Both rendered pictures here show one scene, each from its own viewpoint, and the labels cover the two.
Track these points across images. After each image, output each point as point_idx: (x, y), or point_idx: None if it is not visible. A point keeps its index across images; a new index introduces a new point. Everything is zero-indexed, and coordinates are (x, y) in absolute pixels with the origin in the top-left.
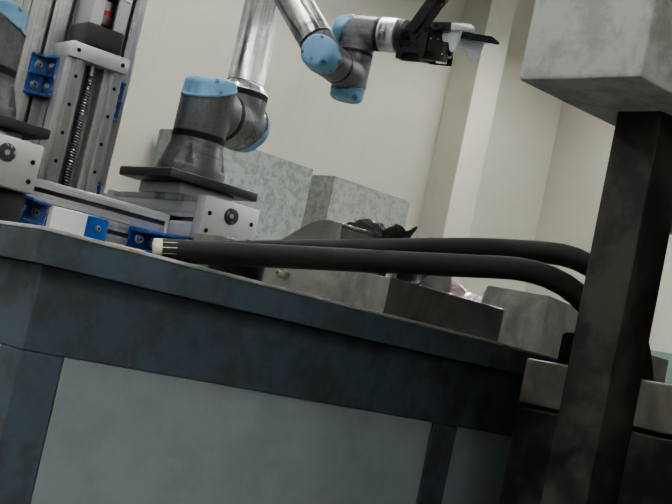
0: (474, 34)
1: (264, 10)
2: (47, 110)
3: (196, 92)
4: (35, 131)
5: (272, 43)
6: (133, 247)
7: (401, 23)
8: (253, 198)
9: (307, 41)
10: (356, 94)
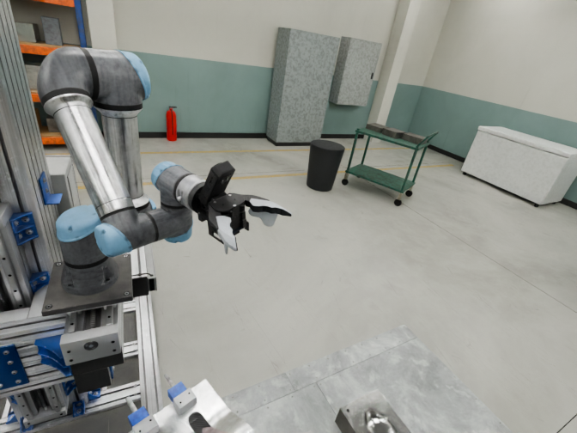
0: (265, 206)
1: (114, 143)
2: None
3: (59, 237)
4: None
5: (135, 165)
6: (40, 354)
7: (192, 194)
8: (129, 300)
9: (94, 232)
10: (178, 240)
